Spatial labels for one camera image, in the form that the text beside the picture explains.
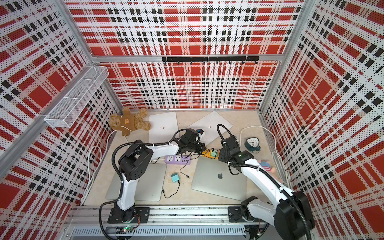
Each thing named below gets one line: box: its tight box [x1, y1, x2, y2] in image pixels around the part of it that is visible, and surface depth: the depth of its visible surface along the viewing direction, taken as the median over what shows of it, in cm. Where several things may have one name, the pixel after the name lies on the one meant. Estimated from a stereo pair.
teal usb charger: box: [170, 172, 180, 183], surface depth 86 cm
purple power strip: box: [165, 155, 191, 165], surface depth 92 cm
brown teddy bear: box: [109, 107, 152, 137], surface depth 106 cm
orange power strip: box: [201, 148, 220, 160], surface depth 94 cm
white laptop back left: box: [149, 111, 179, 144], surface depth 113 cm
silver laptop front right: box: [191, 156, 247, 201], surface depth 89 cm
